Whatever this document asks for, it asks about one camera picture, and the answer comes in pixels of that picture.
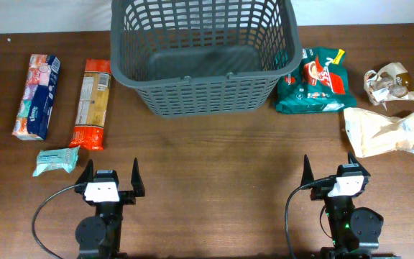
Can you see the teal wet wipes pack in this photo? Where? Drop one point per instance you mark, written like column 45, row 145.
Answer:
column 49, row 160

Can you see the orange pasta package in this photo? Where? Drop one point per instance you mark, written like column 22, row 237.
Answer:
column 88, row 131

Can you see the green Nescafe coffee bag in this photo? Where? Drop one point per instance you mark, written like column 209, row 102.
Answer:
column 318, row 85

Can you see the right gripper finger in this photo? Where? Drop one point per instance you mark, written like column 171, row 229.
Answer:
column 307, row 176
column 356, row 164

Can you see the beige paper pouch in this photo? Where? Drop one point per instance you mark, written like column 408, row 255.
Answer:
column 373, row 134

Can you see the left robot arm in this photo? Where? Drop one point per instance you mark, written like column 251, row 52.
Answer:
column 99, row 236

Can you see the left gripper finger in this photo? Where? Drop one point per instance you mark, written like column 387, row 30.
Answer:
column 85, row 178
column 136, row 180

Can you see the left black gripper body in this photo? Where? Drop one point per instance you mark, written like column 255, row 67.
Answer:
column 126, row 198

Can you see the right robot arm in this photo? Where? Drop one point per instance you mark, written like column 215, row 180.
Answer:
column 354, row 231

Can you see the blue Kleenex tissue pack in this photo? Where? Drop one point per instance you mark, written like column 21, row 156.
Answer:
column 35, row 109

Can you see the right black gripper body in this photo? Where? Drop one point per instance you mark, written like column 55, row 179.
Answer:
column 320, row 193

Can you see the beige chocolate snack bag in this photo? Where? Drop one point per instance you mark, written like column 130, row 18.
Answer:
column 391, row 83

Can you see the grey plastic basket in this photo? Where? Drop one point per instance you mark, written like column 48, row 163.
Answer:
column 194, row 57

